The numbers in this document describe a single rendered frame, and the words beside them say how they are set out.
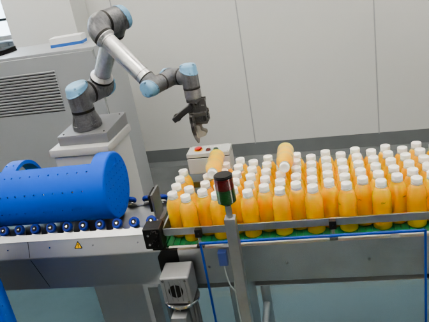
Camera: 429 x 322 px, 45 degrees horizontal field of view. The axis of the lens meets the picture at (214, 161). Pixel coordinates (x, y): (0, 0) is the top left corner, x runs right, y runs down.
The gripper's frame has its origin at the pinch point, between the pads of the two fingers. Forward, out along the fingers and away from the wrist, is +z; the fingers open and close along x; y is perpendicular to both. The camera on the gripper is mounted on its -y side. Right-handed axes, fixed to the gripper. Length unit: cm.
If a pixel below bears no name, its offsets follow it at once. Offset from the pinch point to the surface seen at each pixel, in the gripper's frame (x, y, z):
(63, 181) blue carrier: -40, -48, -3
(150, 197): -34.0, -15.3, 10.5
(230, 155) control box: -4.1, 14.8, 7.4
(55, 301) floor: 36, -122, 114
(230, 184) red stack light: -67, 25, -8
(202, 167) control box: -5.0, 1.2, 11.4
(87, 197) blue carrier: -43, -38, 3
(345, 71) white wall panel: 244, 84, 39
